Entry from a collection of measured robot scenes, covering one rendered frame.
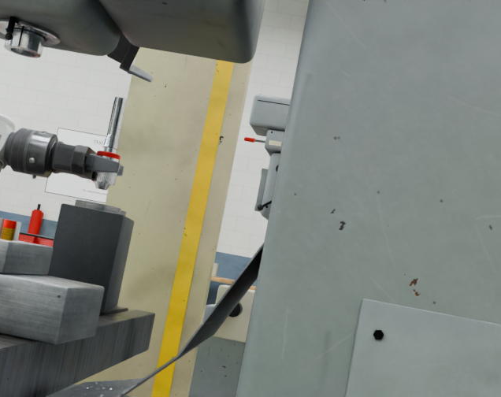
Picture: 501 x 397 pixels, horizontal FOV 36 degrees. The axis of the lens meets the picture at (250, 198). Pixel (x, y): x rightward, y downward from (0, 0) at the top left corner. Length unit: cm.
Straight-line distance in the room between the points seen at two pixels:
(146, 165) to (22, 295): 184
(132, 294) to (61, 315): 180
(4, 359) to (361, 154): 44
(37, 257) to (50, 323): 14
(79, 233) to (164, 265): 127
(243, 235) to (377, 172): 928
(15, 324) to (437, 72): 56
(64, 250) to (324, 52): 84
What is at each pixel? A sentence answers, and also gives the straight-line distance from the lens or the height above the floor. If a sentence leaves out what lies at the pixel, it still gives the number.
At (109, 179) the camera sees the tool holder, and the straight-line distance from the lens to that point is 151.
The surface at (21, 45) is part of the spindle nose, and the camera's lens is 104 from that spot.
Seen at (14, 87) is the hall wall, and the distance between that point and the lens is 1100.
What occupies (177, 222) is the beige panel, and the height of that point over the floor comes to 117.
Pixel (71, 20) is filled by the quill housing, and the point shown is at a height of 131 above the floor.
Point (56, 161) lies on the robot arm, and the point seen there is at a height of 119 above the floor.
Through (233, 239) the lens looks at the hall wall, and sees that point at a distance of 1001.
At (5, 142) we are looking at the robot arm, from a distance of 155.
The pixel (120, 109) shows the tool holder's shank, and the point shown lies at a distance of 154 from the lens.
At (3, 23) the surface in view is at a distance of 104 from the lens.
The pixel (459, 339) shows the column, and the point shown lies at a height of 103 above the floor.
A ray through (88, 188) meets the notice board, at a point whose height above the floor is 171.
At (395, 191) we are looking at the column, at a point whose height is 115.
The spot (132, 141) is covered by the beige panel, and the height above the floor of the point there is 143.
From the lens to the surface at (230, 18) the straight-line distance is 92.
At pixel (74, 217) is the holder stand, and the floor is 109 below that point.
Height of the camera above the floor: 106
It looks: 5 degrees up
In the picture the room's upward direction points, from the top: 11 degrees clockwise
